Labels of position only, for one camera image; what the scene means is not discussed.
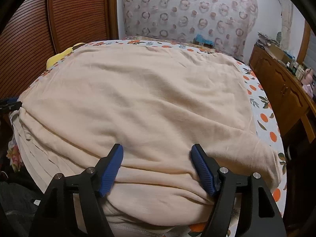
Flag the peach printed t-shirt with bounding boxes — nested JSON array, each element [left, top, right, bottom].
[[11, 44, 283, 237]]

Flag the stack of folded clothes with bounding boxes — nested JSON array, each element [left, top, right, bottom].
[[258, 32, 278, 46]]

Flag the yellow plush toy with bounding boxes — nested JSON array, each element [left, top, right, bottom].
[[46, 43, 85, 70]]

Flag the orange-print white bedsheet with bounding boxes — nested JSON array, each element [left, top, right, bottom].
[[7, 39, 288, 237]]

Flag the brown louvered wardrobe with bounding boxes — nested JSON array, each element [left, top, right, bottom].
[[1, 0, 118, 99]]

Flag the wooden sideboard cabinet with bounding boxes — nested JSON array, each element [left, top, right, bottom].
[[249, 44, 315, 143]]

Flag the pink jug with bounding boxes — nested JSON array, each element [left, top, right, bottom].
[[301, 68, 314, 98]]

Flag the cardboard box on cabinet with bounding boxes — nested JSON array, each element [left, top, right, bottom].
[[265, 44, 292, 64]]

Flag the floral quilt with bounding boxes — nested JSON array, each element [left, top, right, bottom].
[[121, 36, 214, 50]]

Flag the box with blue cloth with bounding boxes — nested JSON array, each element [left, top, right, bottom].
[[193, 34, 214, 48]]

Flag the grey window blind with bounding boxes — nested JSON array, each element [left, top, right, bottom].
[[303, 31, 316, 73]]

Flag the circle-pattern sheer curtain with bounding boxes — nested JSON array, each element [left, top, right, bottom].
[[123, 0, 258, 60]]

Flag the beige tied side curtain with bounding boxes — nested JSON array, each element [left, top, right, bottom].
[[280, 0, 293, 51]]

